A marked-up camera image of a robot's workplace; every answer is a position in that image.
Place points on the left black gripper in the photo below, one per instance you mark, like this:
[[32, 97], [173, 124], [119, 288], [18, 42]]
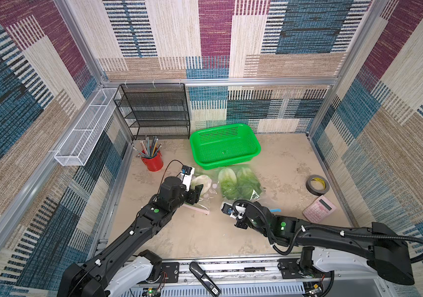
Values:
[[193, 195]]

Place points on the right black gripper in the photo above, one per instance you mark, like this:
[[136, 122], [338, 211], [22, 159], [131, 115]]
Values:
[[241, 218]]

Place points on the blue-zip clear bag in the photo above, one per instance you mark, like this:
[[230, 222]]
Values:
[[265, 198]]

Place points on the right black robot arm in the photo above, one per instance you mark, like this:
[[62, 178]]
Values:
[[325, 248]]

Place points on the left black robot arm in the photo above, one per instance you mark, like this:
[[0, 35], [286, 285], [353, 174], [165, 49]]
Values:
[[92, 278]]

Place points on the pink-zip clear bag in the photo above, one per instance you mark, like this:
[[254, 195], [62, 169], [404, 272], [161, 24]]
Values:
[[204, 203]]

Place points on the red pencil cup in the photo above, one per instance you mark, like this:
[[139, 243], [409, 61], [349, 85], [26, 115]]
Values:
[[154, 164]]

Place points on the coloured pencils bundle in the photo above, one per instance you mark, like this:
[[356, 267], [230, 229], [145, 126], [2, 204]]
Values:
[[150, 148]]

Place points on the black tape roll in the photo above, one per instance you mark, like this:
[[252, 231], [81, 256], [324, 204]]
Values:
[[317, 185]]

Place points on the pink calculator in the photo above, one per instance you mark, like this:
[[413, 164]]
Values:
[[319, 210]]

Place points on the green plastic basket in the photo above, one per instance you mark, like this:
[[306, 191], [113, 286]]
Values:
[[223, 146]]

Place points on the black handheld device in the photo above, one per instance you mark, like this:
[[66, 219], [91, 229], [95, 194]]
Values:
[[204, 279]]

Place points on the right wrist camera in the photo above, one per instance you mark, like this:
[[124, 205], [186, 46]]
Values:
[[227, 209]]

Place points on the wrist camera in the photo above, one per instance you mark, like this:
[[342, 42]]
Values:
[[186, 175], [227, 209]]

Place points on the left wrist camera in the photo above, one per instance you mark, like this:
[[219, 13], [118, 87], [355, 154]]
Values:
[[186, 175]]

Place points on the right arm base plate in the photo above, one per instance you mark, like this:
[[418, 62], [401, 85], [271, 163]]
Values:
[[290, 269]]

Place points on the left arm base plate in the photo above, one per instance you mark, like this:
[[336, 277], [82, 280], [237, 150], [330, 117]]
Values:
[[165, 272]]

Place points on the black wire shelf rack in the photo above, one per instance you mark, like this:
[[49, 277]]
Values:
[[160, 110]]

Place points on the white wire wall basket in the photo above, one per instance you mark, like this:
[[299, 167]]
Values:
[[81, 141]]

